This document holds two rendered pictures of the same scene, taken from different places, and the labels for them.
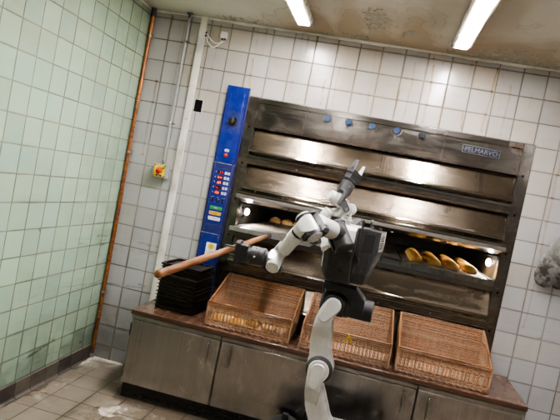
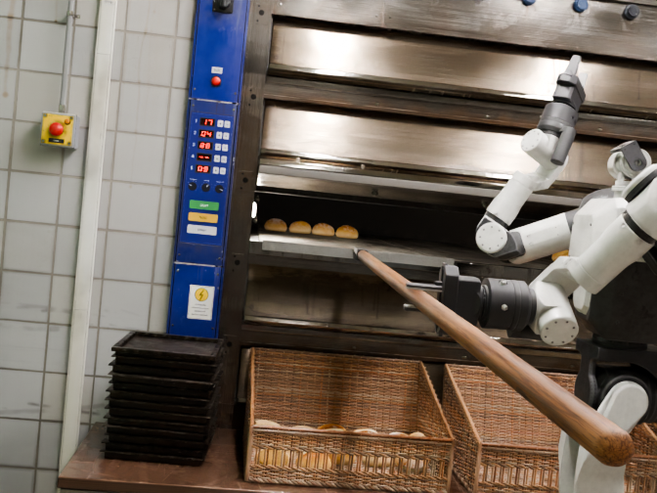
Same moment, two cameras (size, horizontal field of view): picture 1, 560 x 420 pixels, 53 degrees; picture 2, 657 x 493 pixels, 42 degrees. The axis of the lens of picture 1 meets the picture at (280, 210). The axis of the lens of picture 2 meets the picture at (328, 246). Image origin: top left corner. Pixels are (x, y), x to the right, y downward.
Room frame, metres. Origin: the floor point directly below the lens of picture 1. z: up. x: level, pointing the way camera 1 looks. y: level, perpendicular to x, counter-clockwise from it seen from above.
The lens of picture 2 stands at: (1.33, 0.75, 1.33)
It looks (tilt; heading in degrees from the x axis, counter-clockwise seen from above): 3 degrees down; 345
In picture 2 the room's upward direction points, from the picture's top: 6 degrees clockwise
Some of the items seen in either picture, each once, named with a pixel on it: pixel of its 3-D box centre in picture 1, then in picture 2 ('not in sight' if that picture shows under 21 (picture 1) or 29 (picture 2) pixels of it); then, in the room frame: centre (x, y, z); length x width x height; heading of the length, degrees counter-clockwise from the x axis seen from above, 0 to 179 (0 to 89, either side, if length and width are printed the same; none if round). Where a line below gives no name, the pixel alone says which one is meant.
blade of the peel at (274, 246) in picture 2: (274, 233); (352, 249); (3.82, 0.00, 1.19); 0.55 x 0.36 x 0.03; 80
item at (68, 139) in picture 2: (161, 171); (60, 130); (4.04, 0.89, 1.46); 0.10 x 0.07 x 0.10; 81
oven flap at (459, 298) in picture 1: (354, 275); (520, 317); (3.84, -0.59, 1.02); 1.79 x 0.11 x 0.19; 81
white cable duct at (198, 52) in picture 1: (176, 175); (96, 138); (4.05, 0.79, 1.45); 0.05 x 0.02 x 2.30; 81
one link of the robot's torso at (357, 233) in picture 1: (352, 251); (646, 263); (2.97, -0.42, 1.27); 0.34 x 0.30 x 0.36; 162
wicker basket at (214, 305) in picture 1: (257, 305); (342, 415); (3.68, 0.03, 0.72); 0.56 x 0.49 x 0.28; 82
